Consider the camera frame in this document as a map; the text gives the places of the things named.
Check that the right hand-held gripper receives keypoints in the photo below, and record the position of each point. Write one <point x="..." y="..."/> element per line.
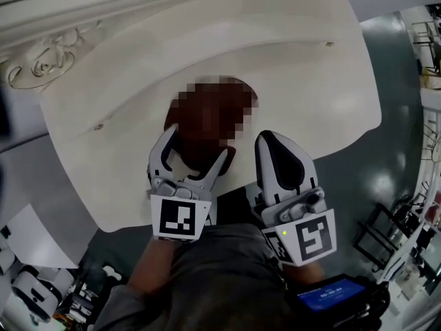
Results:
<point x="313" y="236"/>

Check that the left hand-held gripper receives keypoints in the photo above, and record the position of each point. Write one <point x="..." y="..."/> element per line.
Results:
<point x="175" y="219"/>

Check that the brown cloth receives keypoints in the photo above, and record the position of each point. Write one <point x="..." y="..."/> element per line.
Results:
<point x="206" y="116"/>

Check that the person's left forearm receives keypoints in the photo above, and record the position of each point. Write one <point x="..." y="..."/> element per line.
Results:
<point x="151" y="267"/>

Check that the person's right forearm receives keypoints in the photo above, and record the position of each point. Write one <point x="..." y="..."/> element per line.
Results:
<point x="306" y="274"/>

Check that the white dressing table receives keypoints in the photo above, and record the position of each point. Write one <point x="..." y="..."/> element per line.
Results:
<point x="310" y="98"/>

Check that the person's black trousers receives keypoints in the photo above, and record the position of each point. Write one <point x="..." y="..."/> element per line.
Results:
<point x="237" y="205"/>

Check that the person's grey shirt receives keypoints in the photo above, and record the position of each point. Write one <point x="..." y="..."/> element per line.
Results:
<point x="213" y="281"/>

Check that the black device with blue screen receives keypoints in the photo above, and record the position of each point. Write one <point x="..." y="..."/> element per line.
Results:
<point x="330" y="293"/>

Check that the white shelving unit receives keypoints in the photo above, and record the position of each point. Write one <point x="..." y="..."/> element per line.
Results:
<point x="406" y="253"/>

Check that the white cabinet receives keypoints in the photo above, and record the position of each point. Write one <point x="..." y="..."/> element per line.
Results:
<point x="38" y="240"/>

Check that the white rounded device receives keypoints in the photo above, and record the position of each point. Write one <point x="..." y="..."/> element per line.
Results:
<point x="27" y="285"/>

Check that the black metal frame stool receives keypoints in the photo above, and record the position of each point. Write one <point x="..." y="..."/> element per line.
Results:
<point x="357" y="236"/>

